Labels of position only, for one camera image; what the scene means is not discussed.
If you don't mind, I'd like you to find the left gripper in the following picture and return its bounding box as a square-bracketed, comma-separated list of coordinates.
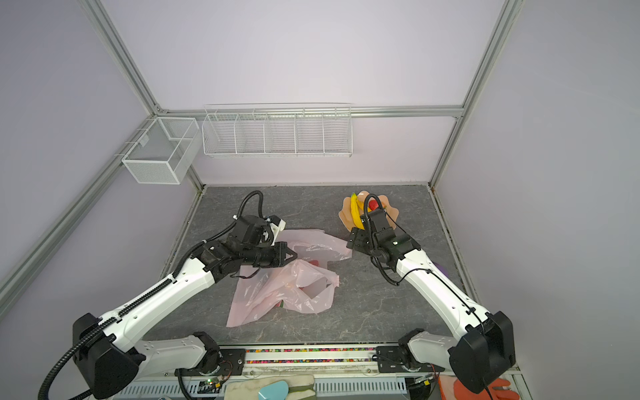
[242, 241, 298, 268]

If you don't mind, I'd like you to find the red strawberry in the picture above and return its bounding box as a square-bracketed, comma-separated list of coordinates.
[368, 199, 379, 211]

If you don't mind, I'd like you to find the yellow green banana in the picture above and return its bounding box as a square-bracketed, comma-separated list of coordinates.
[350, 193, 365, 230]

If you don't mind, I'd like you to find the pink plastic bag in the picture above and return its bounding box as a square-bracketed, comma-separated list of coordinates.
[227, 229, 352, 328]

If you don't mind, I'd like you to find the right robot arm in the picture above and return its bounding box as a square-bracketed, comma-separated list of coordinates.
[343, 193, 516, 394]

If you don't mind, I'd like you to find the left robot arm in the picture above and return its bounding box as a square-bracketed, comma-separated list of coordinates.
[38, 190, 298, 399]

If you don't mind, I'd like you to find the beige scalloped fruit bowl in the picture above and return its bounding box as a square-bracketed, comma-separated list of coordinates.
[338, 191, 399, 231]

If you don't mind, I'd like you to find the white mesh box basket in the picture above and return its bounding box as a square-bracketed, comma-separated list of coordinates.
[123, 117, 202, 185]

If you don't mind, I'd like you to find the light blue object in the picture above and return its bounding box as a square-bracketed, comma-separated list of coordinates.
[258, 381, 289, 400]

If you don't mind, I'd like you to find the red rubber glove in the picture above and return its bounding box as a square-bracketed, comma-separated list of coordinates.
[439, 376, 521, 400]

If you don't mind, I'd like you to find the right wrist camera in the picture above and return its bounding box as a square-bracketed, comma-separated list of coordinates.
[367, 208, 390, 233]

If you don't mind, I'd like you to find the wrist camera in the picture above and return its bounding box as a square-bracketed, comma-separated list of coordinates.
[367, 208, 390, 233]
[267, 215, 286, 236]

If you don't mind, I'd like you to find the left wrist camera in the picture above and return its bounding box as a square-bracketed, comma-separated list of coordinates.
[267, 215, 286, 236]

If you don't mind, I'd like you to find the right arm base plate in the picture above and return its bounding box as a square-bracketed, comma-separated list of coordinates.
[372, 344, 444, 373]

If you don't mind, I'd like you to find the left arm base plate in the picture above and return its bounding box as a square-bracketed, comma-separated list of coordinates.
[182, 348, 246, 378]

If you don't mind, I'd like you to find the white wire shelf basket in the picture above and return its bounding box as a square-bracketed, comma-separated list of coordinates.
[201, 103, 353, 158]

